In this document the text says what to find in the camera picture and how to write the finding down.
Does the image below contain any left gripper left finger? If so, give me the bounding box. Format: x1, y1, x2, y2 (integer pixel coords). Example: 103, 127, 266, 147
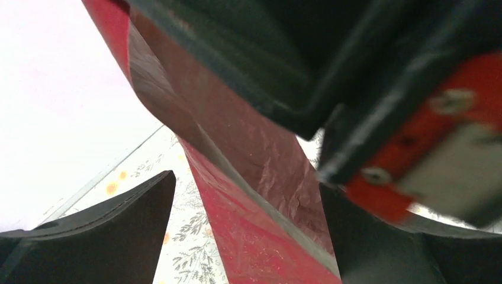
1, 171, 176, 284

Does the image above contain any floral tablecloth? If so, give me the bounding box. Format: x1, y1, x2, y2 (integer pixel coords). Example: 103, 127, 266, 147
41, 125, 229, 283

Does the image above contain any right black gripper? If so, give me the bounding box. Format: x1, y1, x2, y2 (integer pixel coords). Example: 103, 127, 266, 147
129, 1, 501, 228

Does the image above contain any dark red wrapping paper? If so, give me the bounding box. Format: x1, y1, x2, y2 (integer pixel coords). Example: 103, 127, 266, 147
83, 1, 340, 283

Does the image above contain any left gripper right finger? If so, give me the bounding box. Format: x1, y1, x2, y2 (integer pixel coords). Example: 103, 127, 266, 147
319, 185, 501, 284

